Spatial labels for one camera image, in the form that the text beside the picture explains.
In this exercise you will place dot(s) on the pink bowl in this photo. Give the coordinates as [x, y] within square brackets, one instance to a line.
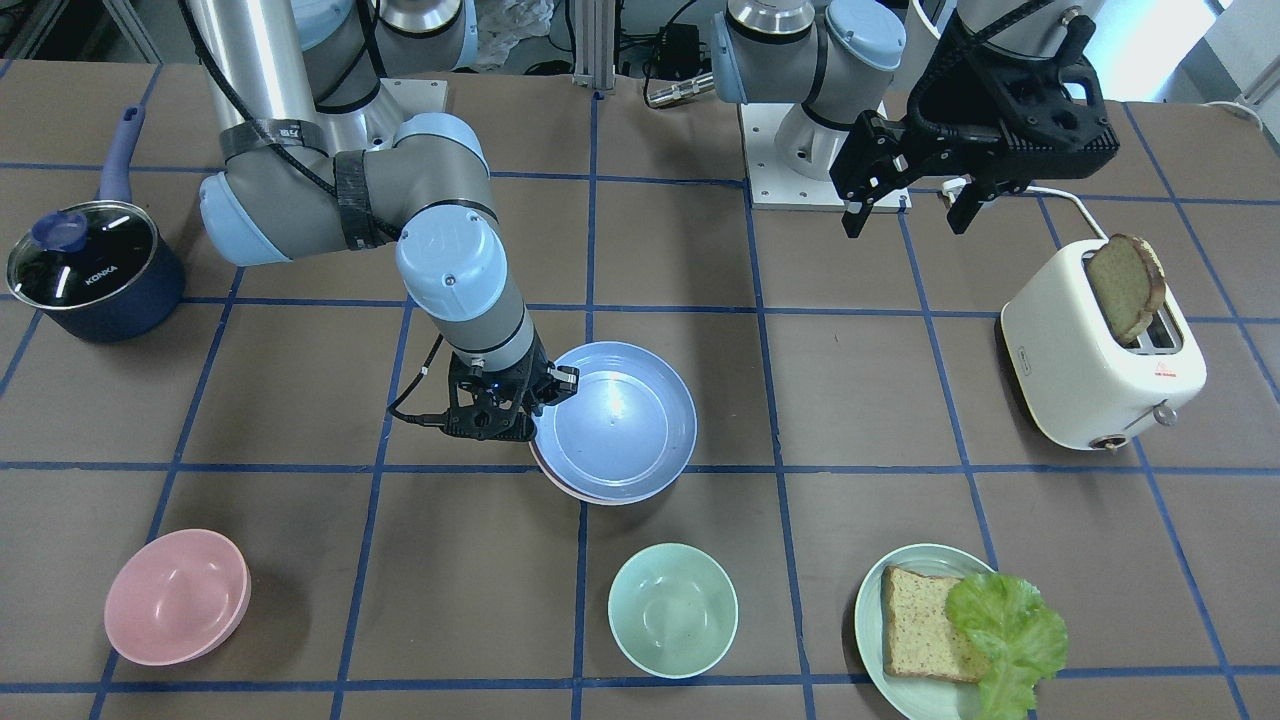
[178, 598]

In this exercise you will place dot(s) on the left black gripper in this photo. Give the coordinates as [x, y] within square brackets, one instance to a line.
[958, 95]

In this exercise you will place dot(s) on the bread slice on plate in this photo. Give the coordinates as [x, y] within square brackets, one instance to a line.
[919, 639]

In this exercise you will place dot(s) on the blue plate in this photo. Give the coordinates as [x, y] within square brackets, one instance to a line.
[630, 429]

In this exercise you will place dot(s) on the bread slice in toaster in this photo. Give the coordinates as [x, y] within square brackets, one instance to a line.
[1129, 284]

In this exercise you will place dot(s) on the dark blue pot with lid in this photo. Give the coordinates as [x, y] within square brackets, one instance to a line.
[100, 269]

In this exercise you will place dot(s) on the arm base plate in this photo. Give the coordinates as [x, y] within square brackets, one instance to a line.
[401, 99]
[788, 156]

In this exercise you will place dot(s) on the green bowl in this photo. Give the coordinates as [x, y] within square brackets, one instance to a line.
[673, 611]

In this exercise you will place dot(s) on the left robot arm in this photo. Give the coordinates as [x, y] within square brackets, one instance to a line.
[838, 61]

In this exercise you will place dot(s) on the pink plate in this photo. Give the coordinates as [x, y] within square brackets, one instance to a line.
[566, 488]

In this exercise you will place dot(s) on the lettuce leaf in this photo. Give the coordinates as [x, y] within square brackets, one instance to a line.
[1023, 639]

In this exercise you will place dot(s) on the green plate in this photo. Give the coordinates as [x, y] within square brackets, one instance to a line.
[915, 698]

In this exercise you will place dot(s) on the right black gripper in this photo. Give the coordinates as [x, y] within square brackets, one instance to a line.
[529, 378]

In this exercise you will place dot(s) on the white toaster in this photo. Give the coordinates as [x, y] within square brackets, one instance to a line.
[1082, 389]

